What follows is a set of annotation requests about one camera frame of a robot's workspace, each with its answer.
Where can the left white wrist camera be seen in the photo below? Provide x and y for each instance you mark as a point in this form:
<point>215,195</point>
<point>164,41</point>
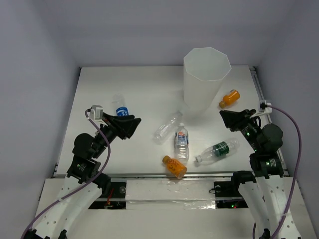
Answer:
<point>96,113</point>

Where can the orange sea-buckthorn juice bottle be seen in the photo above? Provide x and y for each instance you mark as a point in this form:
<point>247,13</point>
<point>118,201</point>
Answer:
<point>174,167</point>

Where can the clear bottle without label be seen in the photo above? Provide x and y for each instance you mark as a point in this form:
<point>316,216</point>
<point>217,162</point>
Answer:
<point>162,133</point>

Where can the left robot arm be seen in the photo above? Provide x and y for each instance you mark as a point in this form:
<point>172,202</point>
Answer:
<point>84,181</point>

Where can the white octagonal plastic bin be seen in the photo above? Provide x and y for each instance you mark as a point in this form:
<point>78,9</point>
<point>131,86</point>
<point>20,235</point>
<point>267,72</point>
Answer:
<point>203,72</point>

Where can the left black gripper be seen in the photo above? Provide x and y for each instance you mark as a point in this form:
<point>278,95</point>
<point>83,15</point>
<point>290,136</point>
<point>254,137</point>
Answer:
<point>118,125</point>

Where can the clear bottle green label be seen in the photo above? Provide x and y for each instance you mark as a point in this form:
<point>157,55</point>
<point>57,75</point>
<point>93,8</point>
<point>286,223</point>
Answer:
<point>218,152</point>

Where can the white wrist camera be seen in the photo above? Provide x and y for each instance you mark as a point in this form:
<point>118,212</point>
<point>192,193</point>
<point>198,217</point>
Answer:
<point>96,113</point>
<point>264,108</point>

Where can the aluminium front rail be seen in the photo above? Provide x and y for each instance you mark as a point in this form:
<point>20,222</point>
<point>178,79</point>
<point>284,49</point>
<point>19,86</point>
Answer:
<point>187,175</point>

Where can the clear bottle blue orange label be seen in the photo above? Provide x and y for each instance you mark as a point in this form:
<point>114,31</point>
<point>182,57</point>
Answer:
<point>181,144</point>

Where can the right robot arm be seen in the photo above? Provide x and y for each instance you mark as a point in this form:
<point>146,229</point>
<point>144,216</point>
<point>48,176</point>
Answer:
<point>262,188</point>

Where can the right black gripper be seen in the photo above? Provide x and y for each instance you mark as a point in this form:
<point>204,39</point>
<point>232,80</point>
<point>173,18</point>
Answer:
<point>234,119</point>

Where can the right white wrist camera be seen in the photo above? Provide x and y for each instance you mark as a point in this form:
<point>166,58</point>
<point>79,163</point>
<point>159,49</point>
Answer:
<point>264,108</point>

